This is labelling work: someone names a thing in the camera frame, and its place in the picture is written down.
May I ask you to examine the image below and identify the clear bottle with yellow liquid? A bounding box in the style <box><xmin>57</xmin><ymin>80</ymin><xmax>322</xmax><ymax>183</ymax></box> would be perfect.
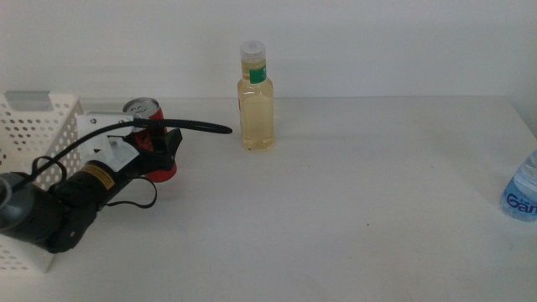
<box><xmin>237</xmin><ymin>40</ymin><xmax>276</xmax><ymax>151</ymax></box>

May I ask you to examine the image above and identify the water bottle with blue label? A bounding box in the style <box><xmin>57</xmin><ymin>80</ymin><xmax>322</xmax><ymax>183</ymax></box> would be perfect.
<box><xmin>498</xmin><ymin>149</ymin><xmax>537</xmax><ymax>222</ymax></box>

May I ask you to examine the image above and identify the white perforated plastic basket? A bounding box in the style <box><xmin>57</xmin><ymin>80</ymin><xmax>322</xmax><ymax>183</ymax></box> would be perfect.
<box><xmin>0</xmin><ymin>91</ymin><xmax>85</xmax><ymax>274</ymax></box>

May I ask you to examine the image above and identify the thick black braided camera cable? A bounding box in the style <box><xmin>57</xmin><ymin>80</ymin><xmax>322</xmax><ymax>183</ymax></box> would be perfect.
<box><xmin>27</xmin><ymin>118</ymin><xmax>233</xmax><ymax>184</ymax></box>

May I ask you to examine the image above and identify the thin black left gripper wire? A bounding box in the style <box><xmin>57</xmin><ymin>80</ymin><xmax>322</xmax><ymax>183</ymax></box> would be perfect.
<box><xmin>31</xmin><ymin>155</ymin><xmax>159</xmax><ymax>210</ymax></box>

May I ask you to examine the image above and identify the red soda can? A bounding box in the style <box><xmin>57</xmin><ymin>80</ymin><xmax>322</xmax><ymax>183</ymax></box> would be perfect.
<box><xmin>122</xmin><ymin>97</ymin><xmax>178</xmax><ymax>184</ymax></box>

